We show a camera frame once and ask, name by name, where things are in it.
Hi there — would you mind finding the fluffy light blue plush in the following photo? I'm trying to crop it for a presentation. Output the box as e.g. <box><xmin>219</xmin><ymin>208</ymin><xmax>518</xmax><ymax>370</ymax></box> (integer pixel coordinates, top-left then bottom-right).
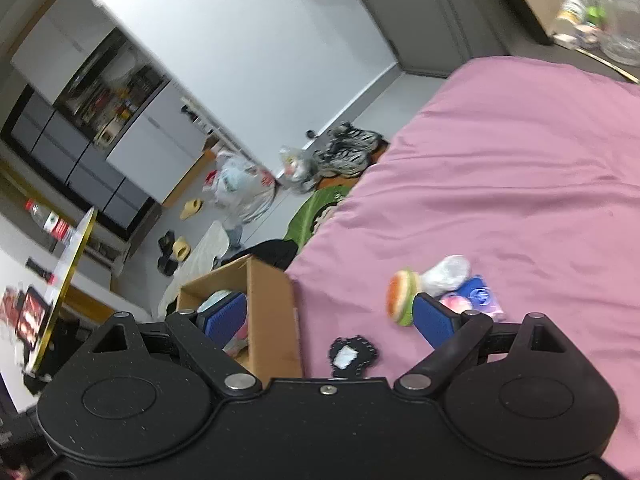
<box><xmin>196</xmin><ymin>289</ymin><xmax>232</xmax><ymax>313</ymax></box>

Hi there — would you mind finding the pink peach toy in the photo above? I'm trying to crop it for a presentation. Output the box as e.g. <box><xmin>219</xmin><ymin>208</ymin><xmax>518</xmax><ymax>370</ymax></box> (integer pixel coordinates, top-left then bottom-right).
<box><xmin>439</xmin><ymin>292</ymin><xmax>474</xmax><ymax>314</ymax></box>

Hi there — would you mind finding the plush hamburger toy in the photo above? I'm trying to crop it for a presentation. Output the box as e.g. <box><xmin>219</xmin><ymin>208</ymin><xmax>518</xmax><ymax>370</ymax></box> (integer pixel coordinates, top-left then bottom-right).
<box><xmin>386</xmin><ymin>270</ymin><xmax>421</xmax><ymax>326</ymax></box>

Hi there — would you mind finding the blue tissue pack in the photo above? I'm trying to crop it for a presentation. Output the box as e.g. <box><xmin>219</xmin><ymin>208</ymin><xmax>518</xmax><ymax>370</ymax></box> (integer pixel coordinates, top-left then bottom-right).
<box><xmin>456</xmin><ymin>274</ymin><xmax>504</xmax><ymax>322</ymax></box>

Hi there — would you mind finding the black white small pouch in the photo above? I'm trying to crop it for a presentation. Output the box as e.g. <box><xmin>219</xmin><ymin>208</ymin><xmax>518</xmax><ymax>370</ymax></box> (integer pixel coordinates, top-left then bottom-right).
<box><xmin>329</xmin><ymin>335</ymin><xmax>378</xmax><ymax>380</ymax></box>

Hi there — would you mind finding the brown cardboard box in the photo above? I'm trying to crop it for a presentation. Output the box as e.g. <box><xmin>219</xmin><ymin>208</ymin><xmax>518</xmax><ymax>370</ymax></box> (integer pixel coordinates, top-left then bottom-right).
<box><xmin>177</xmin><ymin>256</ymin><xmax>303</xmax><ymax>384</ymax></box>

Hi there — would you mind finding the black sandal pair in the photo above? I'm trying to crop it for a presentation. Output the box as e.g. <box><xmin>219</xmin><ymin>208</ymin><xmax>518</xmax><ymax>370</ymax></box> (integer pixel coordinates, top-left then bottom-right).
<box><xmin>156</xmin><ymin>230</ymin><xmax>178</xmax><ymax>278</ymax></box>

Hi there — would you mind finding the cream towel on floor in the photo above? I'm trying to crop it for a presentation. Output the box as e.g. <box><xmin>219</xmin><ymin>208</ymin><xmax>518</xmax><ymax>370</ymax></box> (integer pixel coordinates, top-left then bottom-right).
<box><xmin>155</xmin><ymin>220</ymin><xmax>230</xmax><ymax>318</ymax></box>

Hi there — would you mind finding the yellow slipper near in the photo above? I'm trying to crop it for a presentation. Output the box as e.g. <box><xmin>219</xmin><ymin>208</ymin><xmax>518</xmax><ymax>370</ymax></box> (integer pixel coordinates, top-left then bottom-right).
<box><xmin>172</xmin><ymin>237</ymin><xmax>191</xmax><ymax>262</ymax></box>

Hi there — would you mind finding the yellow slipper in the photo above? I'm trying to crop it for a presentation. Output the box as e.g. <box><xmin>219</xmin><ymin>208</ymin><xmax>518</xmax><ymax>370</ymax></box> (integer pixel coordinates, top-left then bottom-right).
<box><xmin>172</xmin><ymin>237</ymin><xmax>191</xmax><ymax>262</ymax></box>
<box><xmin>180</xmin><ymin>198</ymin><xmax>204</xmax><ymax>220</ymax></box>

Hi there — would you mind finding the black clothing on floor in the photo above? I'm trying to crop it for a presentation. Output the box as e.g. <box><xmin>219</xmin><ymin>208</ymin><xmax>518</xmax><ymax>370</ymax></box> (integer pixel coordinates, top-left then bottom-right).
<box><xmin>221</xmin><ymin>238</ymin><xmax>298</xmax><ymax>271</ymax></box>

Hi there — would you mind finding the yellow slipper far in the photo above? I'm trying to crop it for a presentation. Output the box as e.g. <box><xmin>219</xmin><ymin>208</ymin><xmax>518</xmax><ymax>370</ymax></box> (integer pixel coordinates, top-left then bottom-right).
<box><xmin>180</xmin><ymin>198</ymin><xmax>204</xmax><ymax>220</ymax></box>

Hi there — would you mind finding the green leaf cartoon rug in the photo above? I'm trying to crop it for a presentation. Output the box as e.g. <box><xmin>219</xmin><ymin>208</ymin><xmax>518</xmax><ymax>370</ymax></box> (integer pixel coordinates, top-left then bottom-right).
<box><xmin>284</xmin><ymin>185</ymin><xmax>352</xmax><ymax>249</ymax></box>

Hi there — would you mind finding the large white plastic bag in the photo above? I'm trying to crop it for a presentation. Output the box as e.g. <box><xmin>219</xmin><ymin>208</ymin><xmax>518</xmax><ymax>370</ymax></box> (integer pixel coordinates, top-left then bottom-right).
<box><xmin>212</xmin><ymin>151</ymin><xmax>276</xmax><ymax>223</ymax></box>

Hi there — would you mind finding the small clear plastic bag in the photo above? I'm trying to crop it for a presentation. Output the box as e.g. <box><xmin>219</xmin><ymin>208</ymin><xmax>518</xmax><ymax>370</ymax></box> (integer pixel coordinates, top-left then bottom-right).
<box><xmin>279</xmin><ymin>146</ymin><xmax>319</xmax><ymax>193</ymax></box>

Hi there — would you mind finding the red label water bottle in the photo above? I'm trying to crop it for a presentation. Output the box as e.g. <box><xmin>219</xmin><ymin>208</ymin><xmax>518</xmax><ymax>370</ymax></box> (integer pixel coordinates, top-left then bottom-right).
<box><xmin>25</xmin><ymin>200</ymin><xmax>75</xmax><ymax>245</ymax></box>

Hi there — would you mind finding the pink bed sheet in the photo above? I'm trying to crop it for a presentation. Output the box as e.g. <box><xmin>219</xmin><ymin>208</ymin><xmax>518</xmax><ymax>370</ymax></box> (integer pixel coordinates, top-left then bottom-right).
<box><xmin>288</xmin><ymin>56</ymin><xmax>639</xmax><ymax>479</ymax></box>

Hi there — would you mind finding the smartphone showing video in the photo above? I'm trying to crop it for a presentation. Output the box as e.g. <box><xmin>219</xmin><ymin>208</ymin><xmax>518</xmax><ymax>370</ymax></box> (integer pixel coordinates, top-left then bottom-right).
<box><xmin>15</xmin><ymin>286</ymin><xmax>51</xmax><ymax>350</ymax></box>

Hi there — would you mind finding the white kitchen cabinet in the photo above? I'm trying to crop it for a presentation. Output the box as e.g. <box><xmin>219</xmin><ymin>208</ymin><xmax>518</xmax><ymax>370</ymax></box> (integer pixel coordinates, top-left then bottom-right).
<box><xmin>106</xmin><ymin>82</ymin><xmax>206</xmax><ymax>204</ymax></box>

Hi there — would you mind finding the grey sneaker right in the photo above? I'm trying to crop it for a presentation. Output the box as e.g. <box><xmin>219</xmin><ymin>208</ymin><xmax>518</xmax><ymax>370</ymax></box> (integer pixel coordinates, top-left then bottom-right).
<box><xmin>329</xmin><ymin>122</ymin><xmax>383</xmax><ymax>154</ymax></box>

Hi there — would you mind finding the grey door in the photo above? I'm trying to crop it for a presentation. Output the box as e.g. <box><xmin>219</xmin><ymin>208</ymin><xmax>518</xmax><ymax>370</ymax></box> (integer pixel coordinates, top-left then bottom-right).
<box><xmin>361</xmin><ymin>0</ymin><xmax>508</xmax><ymax>78</ymax></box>

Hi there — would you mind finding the clear plastic water jug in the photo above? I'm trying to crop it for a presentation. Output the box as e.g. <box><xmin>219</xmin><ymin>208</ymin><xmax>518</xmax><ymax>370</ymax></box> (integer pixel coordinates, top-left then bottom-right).
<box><xmin>588</xmin><ymin>0</ymin><xmax>639</xmax><ymax>66</ymax></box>

